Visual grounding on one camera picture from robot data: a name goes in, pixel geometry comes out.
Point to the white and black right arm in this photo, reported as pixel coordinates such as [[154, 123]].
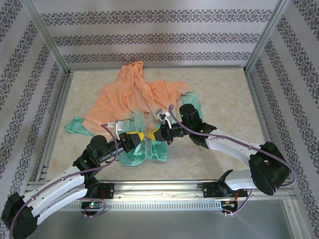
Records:
[[231, 149]]

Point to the aluminium table side rail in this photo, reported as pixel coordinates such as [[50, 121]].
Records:
[[56, 124], [265, 112]]

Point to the thin aluminium cross rail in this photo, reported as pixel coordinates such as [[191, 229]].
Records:
[[157, 67]]

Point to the circuit board with green light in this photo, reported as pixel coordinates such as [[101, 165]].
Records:
[[92, 205]]

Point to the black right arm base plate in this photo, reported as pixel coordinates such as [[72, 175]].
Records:
[[210, 189]]

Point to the grey metal panel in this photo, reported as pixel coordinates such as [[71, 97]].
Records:
[[159, 225]]

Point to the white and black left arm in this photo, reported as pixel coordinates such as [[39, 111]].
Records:
[[57, 181]]

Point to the orange and teal jacket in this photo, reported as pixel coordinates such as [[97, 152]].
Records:
[[117, 97]]

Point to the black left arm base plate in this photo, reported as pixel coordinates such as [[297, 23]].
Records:
[[107, 190]]

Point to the aluminium frame post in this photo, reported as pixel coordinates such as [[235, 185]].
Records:
[[268, 35], [47, 37]]

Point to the small dark circuit board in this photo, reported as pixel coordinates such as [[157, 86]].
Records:
[[229, 203]]

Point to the wide aluminium mounting rail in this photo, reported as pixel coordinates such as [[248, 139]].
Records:
[[159, 189]]

